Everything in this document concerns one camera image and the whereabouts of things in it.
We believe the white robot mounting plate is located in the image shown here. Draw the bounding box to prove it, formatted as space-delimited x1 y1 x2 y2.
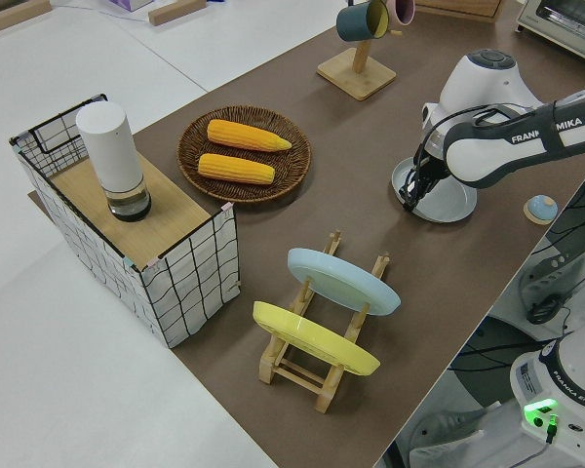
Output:
528 237 585 296

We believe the brown wicker basket tray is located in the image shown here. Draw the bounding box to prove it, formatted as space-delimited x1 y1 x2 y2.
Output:
176 105 313 204

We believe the yellow plate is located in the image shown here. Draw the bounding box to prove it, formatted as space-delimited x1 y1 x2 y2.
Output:
252 300 382 377

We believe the white cylinder bottle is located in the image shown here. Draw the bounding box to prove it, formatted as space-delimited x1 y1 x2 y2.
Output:
75 101 153 224

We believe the white toaster oven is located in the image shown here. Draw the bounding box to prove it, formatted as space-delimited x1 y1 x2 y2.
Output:
514 0 585 68

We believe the dark green round base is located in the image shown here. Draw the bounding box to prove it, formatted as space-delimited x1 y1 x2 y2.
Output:
446 316 523 410

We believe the blue call bell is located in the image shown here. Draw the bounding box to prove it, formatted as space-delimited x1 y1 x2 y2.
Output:
523 194 560 226

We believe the light wooden block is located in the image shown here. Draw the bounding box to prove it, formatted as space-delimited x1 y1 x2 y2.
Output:
147 0 209 26
0 0 53 35

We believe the light wooden board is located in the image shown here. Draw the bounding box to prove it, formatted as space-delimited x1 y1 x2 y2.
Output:
50 155 212 260

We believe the pink mug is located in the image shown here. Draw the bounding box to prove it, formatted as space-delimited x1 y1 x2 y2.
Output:
386 0 415 26

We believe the light blue plate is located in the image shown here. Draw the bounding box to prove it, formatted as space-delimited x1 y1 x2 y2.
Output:
287 247 402 318

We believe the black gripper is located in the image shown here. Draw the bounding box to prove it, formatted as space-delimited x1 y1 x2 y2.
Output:
402 145 450 212

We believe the light wooden drawer box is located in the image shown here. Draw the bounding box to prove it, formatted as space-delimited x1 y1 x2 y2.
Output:
413 0 506 24

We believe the wire basket with white liner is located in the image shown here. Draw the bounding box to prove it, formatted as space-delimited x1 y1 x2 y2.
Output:
8 92 239 350

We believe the brown table mat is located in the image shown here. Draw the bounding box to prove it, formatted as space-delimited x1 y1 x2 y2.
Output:
27 9 585 468

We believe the gray round plate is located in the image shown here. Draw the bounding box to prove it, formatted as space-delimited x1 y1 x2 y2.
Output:
391 156 478 224

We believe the wooden mug stand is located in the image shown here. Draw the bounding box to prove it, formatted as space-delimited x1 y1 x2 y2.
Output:
316 26 402 102

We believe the teal mug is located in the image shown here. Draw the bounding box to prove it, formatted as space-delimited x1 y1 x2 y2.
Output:
335 0 390 43

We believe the wooden dish rack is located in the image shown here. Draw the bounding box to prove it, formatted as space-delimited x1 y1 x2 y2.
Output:
257 228 392 414

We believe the yellow corn cob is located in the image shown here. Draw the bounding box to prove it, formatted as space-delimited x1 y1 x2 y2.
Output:
207 119 293 153
197 152 276 186

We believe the purple box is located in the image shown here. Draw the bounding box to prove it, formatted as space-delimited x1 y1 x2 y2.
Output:
107 0 156 13

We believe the black plug cable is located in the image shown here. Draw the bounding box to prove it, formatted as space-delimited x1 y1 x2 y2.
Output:
543 412 562 446

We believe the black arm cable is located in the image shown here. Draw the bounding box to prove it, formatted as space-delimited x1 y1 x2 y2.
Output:
403 104 516 201

